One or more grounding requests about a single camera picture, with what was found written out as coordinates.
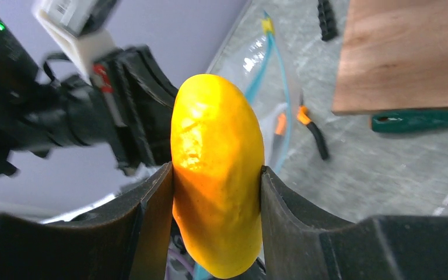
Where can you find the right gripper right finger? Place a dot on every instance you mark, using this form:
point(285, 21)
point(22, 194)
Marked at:
point(303, 241)

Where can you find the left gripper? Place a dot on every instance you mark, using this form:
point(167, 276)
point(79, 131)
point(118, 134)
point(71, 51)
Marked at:
point(126, 104)

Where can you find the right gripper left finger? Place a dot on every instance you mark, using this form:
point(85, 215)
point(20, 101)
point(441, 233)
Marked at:
point(125, 238)

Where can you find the orange yellow mango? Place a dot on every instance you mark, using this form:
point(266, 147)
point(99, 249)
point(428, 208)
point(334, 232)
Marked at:
point(217, 154)

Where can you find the clear zip top bag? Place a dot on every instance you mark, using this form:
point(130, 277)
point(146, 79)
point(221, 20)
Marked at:
point(259, 71)

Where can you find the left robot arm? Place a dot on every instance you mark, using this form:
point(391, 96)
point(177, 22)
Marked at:
point(25, 92)

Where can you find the orange black pliers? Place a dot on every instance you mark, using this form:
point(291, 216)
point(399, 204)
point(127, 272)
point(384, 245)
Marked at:
point(302, 117)

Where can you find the wooden board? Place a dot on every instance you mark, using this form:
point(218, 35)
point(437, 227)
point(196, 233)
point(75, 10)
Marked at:
point(394, 56)

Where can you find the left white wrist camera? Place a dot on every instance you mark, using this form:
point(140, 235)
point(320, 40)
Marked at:
point(77, 26)

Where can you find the green handled screwdriver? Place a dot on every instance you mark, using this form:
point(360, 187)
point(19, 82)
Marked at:
point(408, 121)

